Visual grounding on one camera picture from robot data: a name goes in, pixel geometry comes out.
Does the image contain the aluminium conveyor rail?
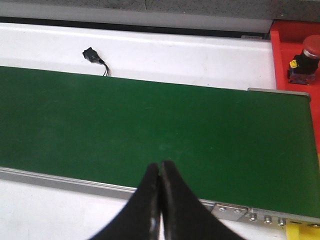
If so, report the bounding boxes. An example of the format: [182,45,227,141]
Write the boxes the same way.
[247,87,312,102]
[0,167,320,228]

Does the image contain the grey granite counter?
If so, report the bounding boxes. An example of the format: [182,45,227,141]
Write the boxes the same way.
[0,0,320,33]

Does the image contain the green conveyor belt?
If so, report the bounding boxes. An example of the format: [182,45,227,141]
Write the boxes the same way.
[0,66,320,218]

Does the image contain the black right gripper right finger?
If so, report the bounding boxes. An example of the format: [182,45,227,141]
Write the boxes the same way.
[161,160,243,240]

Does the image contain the red plastic tray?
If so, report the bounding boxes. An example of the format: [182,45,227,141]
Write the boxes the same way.
[269,19,320,100]

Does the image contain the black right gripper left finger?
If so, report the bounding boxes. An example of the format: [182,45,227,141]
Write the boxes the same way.
[91,163,161,240]

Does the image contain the yellow plastic tray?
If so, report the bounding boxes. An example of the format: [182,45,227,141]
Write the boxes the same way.
[285,222,320,240]

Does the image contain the red mushroom push button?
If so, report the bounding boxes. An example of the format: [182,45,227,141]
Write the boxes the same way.
[287,34,320,85]

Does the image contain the black sensor with wires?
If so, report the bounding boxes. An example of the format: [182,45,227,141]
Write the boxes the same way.
[82,47,110,77]

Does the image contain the far aluminium conveyor rail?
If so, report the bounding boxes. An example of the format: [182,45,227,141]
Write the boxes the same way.
[247,87,312,102]

